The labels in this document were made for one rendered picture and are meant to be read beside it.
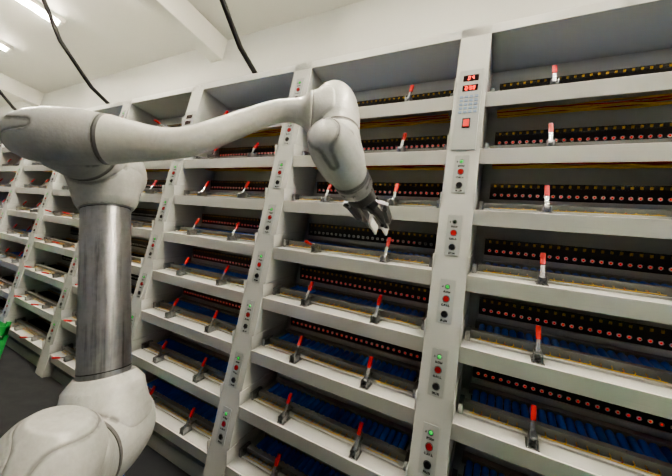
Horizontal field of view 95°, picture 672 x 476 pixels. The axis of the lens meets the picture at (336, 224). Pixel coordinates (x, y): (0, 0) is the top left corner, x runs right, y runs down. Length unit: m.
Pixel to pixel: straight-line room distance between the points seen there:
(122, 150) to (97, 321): 0.37
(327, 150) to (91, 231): 0.56
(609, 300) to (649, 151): 0.38
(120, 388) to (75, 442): 0.18
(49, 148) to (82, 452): 0.52
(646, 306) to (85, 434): 1.12
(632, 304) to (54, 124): 1.25
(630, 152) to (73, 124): 1.24
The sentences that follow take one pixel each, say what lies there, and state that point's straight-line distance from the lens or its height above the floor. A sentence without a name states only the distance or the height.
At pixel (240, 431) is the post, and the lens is 1.39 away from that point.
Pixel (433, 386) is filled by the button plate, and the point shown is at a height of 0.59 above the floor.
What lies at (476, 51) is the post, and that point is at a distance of 1.25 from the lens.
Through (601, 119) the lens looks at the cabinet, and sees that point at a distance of 1.34.
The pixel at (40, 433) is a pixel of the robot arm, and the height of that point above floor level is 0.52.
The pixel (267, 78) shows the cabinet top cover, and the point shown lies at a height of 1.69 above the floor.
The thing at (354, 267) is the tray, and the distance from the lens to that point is 1.05.
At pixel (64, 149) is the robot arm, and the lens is 0.77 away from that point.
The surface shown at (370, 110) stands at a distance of 1.24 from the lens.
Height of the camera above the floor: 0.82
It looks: 10 degrees up
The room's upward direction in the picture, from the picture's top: 10 degrees clockwise
